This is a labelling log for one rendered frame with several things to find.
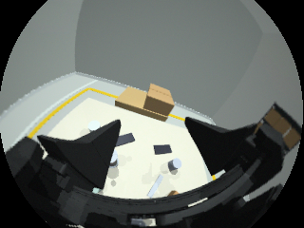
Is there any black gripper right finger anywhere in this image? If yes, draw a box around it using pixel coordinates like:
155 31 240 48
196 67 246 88
183 117 258 176

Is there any glass french press with black knob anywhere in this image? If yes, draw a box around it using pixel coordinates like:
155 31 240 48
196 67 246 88
109 149 119 168

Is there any tan cube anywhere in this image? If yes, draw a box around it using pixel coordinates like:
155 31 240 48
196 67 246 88
168 190 179 197

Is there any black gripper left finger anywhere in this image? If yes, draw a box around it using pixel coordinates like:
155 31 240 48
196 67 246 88
37 119 122 190

